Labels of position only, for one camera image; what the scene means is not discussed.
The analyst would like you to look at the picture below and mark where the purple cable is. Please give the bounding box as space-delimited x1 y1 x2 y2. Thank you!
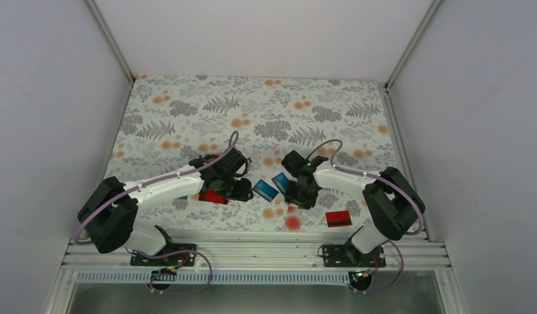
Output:
306 139 426 296
74 130 239 296

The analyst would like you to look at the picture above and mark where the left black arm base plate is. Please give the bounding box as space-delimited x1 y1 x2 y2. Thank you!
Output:
130 243 197 267

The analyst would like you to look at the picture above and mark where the red card upper stack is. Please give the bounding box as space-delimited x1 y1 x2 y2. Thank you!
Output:
198 190 229 205

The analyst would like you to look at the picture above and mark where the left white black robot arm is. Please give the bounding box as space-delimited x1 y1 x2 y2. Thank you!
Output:
77 148 253 265

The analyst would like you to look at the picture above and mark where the floral patterned table mat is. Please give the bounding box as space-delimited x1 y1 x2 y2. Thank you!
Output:
106 75 396 232

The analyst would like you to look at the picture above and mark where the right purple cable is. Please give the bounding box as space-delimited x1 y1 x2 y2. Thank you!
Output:
306 139 426 296

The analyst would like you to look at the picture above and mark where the red card far right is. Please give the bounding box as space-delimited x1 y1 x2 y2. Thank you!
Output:
325 211 352 228

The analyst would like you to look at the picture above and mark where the white card red circle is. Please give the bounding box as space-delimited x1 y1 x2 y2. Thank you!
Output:
284 206 303 232

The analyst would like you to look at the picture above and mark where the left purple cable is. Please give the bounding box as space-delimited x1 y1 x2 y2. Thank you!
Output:
74 130 239 296

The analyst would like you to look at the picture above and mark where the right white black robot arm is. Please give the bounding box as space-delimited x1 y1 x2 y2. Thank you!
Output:
282 150 425 266

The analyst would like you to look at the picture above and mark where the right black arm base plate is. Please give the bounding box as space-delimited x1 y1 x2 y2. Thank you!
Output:
317 243 387 268

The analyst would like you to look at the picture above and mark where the blue card centre right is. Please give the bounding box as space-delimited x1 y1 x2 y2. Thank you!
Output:
271 172 290 194

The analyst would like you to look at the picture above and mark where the aluminium front rail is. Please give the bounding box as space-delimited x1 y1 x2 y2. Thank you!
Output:
61 237 451 271

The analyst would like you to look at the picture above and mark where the blue card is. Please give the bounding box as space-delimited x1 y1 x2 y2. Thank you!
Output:
271 172 290 194
252 179 279 203

